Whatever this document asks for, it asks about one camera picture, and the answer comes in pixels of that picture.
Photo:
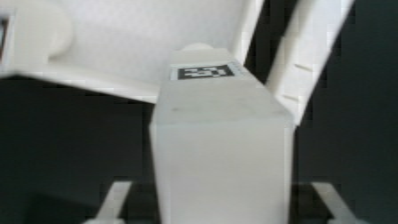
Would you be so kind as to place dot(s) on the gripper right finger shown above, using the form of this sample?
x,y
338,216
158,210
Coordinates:
x,y
318,206

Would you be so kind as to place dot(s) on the white desk leg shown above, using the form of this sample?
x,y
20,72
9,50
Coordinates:
x,y
220,137
36,34

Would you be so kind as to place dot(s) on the white U-shaped boundary frame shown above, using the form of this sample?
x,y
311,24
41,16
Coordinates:
x,y
304,50

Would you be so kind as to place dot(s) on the white desk tabletop tray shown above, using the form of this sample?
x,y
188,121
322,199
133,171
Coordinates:
x,y
128,32

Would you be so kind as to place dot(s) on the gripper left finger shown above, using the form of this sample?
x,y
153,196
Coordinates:
x,y
128,206

